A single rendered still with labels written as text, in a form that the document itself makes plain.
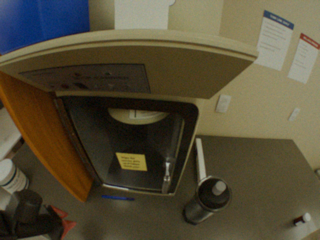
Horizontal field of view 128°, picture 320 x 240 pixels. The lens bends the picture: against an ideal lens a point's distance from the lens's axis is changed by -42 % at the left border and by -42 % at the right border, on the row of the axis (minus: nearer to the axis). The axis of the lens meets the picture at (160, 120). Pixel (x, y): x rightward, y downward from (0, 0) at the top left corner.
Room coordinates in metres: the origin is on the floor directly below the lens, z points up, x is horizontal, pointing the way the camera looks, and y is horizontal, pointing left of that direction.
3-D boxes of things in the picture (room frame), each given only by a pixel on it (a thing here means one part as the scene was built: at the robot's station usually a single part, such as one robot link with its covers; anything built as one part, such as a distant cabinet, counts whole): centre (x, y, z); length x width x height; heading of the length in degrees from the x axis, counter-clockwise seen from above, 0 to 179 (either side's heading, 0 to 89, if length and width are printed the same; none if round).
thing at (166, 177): (0.18, -0.03, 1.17); 0.05 x 0.03 x 0.10; 178
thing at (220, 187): (0.14, -0.16, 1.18); 0.09 x 0.09 x 0.07
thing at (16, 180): (0.10, 0.70, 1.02); 0.13 x 0.13 x 0.15
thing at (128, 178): (0.21, 0.08, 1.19); 0.30 x 0.01 x 0.40; 88
